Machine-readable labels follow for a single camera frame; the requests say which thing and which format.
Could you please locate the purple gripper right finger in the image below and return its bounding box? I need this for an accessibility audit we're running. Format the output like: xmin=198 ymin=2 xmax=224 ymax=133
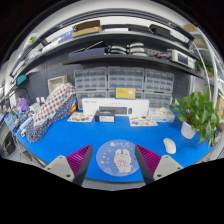
xmin=135 ymin=145 xmax=182 ymax=184

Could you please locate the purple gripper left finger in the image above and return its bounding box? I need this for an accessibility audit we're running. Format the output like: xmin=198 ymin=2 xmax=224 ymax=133
xmin=45 ymin=145 xmax=93 ymax=186

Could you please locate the white computer mouse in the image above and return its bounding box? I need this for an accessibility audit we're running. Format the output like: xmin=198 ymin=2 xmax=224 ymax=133
xmin=163 ymin=138 xmax=176 ymax=154

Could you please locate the round blue bunny mousepad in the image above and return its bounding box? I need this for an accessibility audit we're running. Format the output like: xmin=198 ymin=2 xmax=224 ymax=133
xmin=96 ymin=139 xmax=139 ymax=177

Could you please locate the right sticker sheet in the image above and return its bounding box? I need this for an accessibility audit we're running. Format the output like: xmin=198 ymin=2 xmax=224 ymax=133
xmin=129 ymin=117 xmax=157 ymax=127

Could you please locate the sticker sheet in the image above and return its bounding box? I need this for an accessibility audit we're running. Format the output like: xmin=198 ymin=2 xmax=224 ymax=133
xmin=129 ymin=117 xmax=157 ymax=127
xmin=68 ymin=112 xmax=93 ymax=122

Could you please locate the left sticker sheet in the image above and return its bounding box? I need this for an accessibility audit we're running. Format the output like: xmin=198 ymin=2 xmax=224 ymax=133
xmin=68 ymin=112 xmax=93 ymax=122

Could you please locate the clear plastic box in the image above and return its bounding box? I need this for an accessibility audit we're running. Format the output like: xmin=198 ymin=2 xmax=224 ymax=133
xmin=149 ymin=107 xmax=175 ymax=122

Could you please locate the small black box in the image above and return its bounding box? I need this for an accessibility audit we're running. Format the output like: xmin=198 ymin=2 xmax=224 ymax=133
xmin=95 ymin=110 xmax=115 ymax=122

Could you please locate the white keyboard box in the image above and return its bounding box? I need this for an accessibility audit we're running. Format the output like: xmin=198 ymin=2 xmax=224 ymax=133
xmin=82 ymin=98 xmax=149 ymax=116

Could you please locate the green potted plant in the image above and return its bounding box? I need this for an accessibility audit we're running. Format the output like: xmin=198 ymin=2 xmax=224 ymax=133
xmin=172 ymin=85 xmax=220 ymax=145

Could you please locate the patterned fabric cover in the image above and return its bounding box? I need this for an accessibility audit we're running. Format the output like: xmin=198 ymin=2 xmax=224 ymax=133
xmin=26 ymin=83 xmax=76 ymax=143

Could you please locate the purple figure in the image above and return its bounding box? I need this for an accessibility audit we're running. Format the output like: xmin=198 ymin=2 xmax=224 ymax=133
xmin=16 ymin=98 xmax=29 ymax=113

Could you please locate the yellow card sign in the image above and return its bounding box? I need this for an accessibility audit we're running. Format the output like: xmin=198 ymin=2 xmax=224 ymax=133
xmin=115 ymin=87 xmax=136 ymax=100

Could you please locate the right grey drawer cabinet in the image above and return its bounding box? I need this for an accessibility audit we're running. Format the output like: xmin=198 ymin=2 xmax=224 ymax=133
xmin=145 ymin=69 xmax=174 ymax=93

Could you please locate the grey drawer cabinet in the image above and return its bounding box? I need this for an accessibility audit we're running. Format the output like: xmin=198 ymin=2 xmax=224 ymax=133
xmin=145 ymin=69 xmax=174 ymax=93
xmin=74 ymin=67 xmax=107 ymax=90
xmin=108 ymin=67 xmax=144 ymax=90

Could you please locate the left grey drawer cabinet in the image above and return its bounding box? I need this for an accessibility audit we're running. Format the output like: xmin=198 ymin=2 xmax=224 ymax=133
xmin=74 ymin=67 xmax=107 ymax=90

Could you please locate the middle grey drawer cabinet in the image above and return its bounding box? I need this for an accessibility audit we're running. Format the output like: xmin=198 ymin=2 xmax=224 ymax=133
xmin=108 ymin=67 xmax=144 ymax=90

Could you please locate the oscilloscope instrument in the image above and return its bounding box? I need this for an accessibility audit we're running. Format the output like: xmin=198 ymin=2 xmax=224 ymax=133
xmin=171 ymin=49 xmax=195 ymax=69

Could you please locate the brown cardboard box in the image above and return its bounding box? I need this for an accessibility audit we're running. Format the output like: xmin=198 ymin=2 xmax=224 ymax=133
xmin=72 ymin=20 xmax=102 ymax=38

